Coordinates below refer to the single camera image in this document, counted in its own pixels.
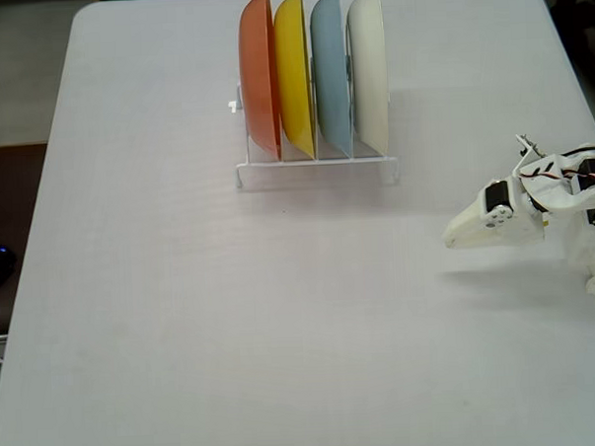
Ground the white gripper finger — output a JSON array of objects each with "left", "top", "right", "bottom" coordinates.
[
  {"left": 440, "top": 189, "right": 490, "bottom": 240},
  {"left": 443, "top": 210, "right": 523, "bottom": 253}
]

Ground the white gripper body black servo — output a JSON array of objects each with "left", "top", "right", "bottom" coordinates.
[{"left": 483, "top": 175, "right": 550, "bottom": 250}]

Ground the cream plate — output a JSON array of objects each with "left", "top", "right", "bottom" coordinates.
[{"left": 344, "top": 0, "right": 394, "bottom": 159}]

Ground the light blue plate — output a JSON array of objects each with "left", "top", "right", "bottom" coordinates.
[{"left": 308, "top": 0, "right": 355, "bottom": 160}]

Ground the yellow plate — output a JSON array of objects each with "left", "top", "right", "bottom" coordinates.
[{"left": 271, "top": 0, "right": 320, "bottom": 162}]

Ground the orange plate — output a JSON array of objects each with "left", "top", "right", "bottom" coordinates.
[{"left": 236, "top": 0, "right": 284, "bottom": 163}]

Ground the dark brown side table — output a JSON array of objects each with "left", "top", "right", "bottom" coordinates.
[{"left": 0, "top": 142, "right": 56, "bottom": 335}]

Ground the wrist camera on white bracket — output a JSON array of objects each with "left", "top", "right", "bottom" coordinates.
[{"left": 512, "top": 131, "right": 550, "bottom": 176}]

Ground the red black servo cable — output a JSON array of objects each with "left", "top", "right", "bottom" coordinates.
[{"left": 517, "top": 164, "right": 595, "bottom": 197}]

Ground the white wire dish rack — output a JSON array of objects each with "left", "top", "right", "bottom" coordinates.
[{"left": 224, "top": 52, "right": 404, "bottom": 192}]

